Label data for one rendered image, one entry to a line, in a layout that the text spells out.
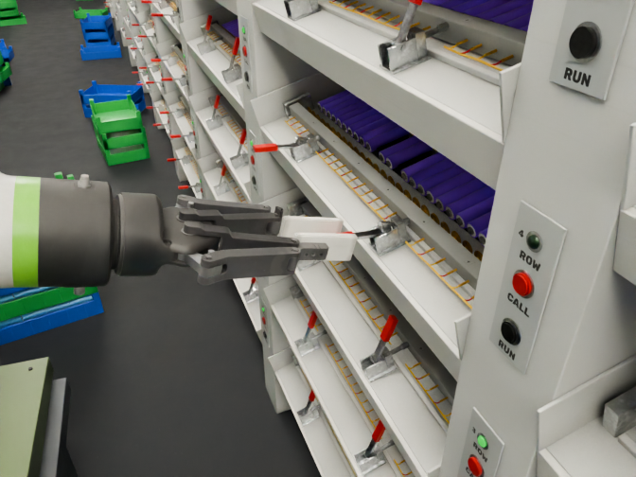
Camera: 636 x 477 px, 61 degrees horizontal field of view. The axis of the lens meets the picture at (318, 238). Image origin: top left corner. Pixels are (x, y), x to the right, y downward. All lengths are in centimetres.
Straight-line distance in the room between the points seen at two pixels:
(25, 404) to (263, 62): 73
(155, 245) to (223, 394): 102
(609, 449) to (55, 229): 44
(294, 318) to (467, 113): 76
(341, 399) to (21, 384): 60
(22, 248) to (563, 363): 39
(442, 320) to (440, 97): 21
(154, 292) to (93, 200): 138
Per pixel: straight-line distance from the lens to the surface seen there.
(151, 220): 48
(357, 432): 93
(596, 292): 36
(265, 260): 49
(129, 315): 177
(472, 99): 44
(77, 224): 46
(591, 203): 34
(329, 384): 99
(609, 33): 32
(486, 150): 40
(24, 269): 47
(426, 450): 67
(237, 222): 54
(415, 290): 55
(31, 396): 115
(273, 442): 137
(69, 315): 180
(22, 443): 107
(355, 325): 80
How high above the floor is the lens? 109
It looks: 33 degrees down
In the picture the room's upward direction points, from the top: straight up
